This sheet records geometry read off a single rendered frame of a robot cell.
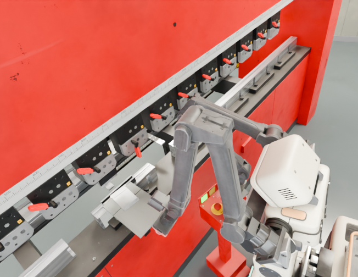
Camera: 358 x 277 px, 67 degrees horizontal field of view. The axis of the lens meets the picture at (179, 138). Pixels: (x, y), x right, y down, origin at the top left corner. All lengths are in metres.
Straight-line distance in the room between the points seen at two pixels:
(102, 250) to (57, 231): 1.39
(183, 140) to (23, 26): 0.54
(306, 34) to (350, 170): 1.28
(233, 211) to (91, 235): 0.82
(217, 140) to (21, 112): 0.60
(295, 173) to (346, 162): 2.09
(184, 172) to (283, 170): 0.29
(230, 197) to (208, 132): 0.24
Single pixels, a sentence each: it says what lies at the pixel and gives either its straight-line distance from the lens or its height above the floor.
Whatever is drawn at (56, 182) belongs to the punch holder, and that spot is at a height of 1.31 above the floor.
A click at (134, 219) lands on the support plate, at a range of 1.26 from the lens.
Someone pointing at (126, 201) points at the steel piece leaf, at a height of 1.00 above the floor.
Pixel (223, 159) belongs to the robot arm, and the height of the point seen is 1.52.
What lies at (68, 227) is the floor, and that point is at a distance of 2.70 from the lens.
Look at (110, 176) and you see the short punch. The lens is 1.30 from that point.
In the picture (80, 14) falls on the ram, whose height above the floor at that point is 1.80.
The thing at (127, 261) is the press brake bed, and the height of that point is 0.70.
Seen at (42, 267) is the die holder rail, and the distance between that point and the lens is 1.36.
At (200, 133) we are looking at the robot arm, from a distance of 0.64.
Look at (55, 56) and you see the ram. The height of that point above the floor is 1.71.
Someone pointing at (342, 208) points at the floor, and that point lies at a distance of 2.60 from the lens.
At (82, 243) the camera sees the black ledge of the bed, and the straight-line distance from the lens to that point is 1.45.
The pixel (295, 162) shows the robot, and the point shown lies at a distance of 0.90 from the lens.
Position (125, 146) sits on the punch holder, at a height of 1.24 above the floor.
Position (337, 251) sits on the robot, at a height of 0.81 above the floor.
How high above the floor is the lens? 2.02
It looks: 41 degrees down
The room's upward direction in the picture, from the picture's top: 11 degrees counter-clockwise
